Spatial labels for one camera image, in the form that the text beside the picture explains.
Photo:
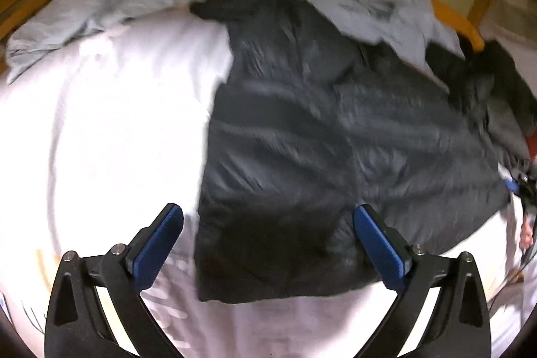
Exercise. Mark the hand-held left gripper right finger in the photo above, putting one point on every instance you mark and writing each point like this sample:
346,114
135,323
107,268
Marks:
379,249

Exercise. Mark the red tablet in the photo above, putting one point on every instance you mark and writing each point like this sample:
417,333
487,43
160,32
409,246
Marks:
533,146

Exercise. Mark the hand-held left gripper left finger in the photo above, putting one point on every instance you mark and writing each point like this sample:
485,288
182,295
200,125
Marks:
157,244

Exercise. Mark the white bed sheet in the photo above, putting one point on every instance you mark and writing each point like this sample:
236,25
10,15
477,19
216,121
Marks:
126,131

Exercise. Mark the person's right hand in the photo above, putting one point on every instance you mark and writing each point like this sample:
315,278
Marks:
525,234

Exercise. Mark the black coat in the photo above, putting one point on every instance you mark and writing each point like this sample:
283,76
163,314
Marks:
499,89

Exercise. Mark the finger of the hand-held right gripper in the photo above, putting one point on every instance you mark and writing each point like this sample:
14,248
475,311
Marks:
510,186

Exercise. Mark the black puffer jacket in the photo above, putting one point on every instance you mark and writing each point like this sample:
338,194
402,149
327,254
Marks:
335,152

